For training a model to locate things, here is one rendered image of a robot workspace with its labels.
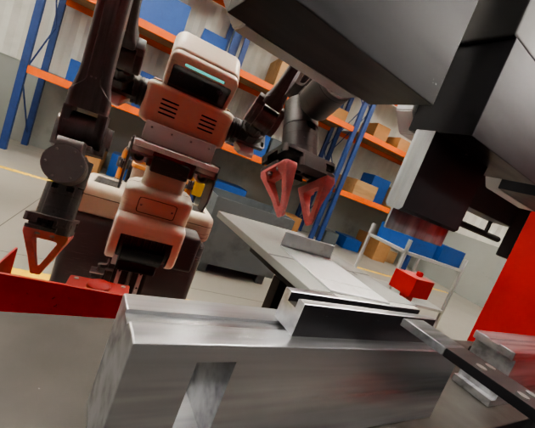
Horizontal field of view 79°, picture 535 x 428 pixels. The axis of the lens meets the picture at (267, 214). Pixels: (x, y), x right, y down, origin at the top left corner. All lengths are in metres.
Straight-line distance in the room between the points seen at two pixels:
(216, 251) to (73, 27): 5.12
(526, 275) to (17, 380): 1.17
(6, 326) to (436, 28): 0.42
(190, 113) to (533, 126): 0.89
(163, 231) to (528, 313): 1.10
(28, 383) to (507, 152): 0.44
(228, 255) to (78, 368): 2.73
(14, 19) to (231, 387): 7.14
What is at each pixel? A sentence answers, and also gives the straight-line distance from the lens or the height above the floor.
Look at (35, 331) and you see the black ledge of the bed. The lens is 0.39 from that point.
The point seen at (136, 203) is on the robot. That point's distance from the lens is 1.11.
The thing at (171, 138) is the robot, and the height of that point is 1.07.
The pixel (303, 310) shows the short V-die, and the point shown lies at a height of 0.99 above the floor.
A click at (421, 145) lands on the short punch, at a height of 1.16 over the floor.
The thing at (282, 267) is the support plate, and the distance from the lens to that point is 0.36.
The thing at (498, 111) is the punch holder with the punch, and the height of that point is 1.20.
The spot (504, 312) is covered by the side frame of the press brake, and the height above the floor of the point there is 0.95.
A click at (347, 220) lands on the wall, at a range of 8.58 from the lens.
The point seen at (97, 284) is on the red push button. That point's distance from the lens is 0.63.
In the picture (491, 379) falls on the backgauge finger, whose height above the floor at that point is 1.00.
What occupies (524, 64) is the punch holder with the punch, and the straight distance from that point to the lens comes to 0.36.
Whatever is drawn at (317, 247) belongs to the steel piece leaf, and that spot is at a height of 1.01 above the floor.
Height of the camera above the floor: 1.09
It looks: 7 degrees down
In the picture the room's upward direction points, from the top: 21 degrees clockwise
